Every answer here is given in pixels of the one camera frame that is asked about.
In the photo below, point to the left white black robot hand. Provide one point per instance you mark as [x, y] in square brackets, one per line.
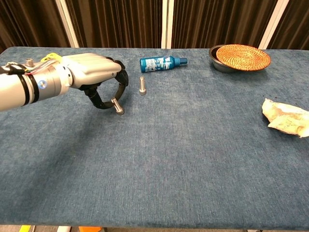
[94, 67]

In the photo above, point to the steel bolt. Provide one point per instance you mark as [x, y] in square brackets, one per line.
[118, 107]
[142, 87]

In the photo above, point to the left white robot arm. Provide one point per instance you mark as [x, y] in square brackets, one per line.
[29, 87]

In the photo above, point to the dark pleated curtain panel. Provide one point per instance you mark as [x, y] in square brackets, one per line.
[29, 21]
[217, 21]
[116, 21]
[294, 24]

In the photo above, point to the blue spray bottle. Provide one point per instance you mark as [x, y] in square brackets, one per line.
[159, 63]

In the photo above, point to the dark metal bowl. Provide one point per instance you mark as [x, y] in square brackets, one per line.
[217, 65]

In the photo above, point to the blue table cloth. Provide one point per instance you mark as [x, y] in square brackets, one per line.
[169, 169]

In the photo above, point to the orange woven round coaster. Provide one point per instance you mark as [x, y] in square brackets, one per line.
[242, 56]

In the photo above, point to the orange floor object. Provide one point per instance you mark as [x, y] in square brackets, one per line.
[89, 229]

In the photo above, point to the crumpled beige plastic packet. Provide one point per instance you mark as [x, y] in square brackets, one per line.
[287, 118]

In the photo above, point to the white metal frame post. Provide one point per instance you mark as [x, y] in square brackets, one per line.
[67, 21]
[274, 24]
[167, 24]

